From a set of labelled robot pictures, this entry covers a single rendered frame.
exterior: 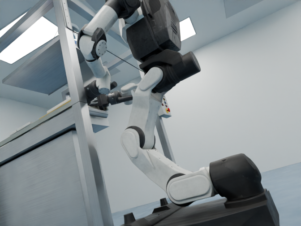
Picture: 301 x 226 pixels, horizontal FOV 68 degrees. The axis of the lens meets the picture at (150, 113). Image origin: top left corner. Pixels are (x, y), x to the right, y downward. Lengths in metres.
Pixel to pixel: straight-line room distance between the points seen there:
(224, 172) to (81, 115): 0.75
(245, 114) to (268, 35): 1.69
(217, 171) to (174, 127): 4.03
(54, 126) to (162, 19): 0.88
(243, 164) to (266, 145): 3.78
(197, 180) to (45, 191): 0.98
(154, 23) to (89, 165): 0.79
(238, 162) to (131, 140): 0.50
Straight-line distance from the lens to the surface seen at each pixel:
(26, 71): 1.80
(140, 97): 1.16
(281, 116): 4.84
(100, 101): 1.51
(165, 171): 1.09
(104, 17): 1.15
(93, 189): 1.15
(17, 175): 1.84
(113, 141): 5.60
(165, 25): 1.20
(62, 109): 1.44
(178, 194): 1.03
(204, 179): 0.98
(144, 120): 1.15
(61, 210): 1.49
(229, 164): 0.99
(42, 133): 1.56
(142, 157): 1.11
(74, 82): 1.31
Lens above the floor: 0.33
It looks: 17 degrees up
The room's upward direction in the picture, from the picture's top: 17 degrees counter-clockwise
